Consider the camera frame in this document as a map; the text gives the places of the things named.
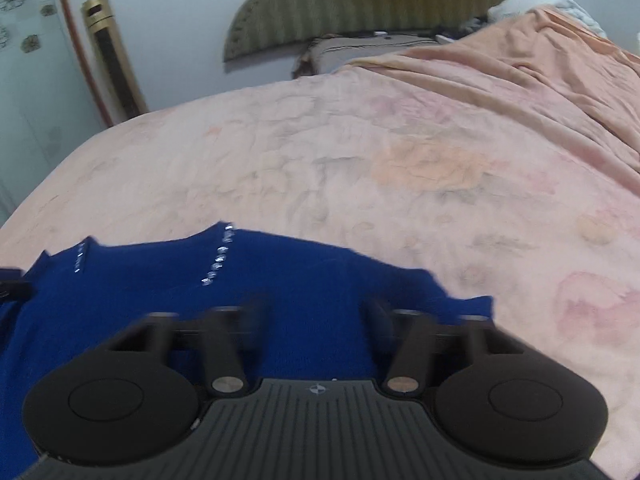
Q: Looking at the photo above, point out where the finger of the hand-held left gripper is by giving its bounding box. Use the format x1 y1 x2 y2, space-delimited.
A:
0 267 34 302

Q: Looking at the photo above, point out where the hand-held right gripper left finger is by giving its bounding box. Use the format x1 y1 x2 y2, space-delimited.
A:
106 294 272 402

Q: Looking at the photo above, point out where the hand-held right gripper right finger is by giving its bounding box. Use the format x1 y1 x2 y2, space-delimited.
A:
362 299 507 397

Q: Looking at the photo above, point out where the blue beaded v-neck sweater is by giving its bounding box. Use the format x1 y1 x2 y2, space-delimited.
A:
0 221 496 480

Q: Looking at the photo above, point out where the frosted glass flower door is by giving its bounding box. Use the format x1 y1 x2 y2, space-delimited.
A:
0 0 109 228

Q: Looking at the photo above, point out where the pink floral bed sheet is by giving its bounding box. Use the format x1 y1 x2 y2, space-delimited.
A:
0 66 640 480

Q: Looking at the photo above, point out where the gold tower fan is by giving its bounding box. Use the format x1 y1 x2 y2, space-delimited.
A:
81 0 150 124

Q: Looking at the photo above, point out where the orange blanket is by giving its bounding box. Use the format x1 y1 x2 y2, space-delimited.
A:
345 5 640 211

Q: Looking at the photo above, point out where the brown pillow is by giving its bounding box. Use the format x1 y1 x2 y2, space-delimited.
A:
292 32 442 79

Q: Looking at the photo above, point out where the green padded headboard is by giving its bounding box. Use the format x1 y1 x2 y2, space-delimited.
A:
222 0 559 64

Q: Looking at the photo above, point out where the white crumpled cloth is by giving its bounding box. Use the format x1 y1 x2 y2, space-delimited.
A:
487 0 609 39

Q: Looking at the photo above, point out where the brown wooden door frame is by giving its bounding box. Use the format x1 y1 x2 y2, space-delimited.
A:
51 0 114 128

